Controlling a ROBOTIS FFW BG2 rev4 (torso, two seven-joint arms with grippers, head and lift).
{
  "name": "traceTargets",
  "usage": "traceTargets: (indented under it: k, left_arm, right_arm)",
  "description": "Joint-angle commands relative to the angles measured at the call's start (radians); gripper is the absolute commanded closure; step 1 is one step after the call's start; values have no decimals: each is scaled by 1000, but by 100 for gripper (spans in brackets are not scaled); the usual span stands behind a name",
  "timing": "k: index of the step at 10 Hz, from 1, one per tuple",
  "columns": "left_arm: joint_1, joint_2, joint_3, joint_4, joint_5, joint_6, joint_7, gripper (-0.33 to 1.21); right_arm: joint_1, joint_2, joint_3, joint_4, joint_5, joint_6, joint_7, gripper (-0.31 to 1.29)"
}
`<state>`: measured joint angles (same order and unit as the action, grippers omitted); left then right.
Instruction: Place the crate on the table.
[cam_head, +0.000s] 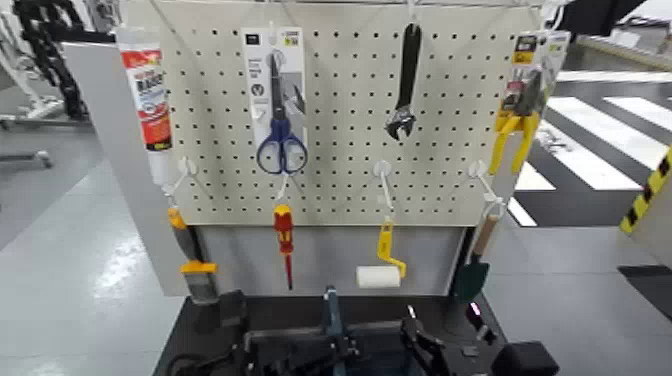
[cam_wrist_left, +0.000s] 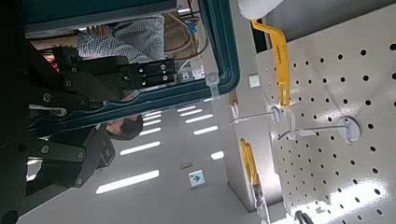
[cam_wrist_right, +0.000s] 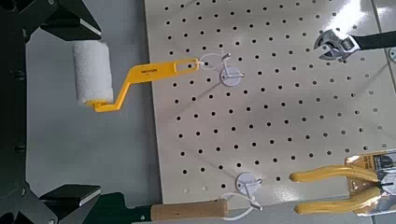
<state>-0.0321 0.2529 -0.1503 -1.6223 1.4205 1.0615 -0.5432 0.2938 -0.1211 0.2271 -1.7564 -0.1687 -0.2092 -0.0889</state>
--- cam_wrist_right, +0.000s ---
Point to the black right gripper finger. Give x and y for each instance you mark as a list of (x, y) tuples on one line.
[(71, 196), (73, 26)]

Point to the white pegboard hook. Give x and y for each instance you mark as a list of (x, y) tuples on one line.
[(247, 185), (231, 74)]

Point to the beige perforated pegboard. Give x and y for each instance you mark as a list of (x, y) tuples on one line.
[(280, 109)]

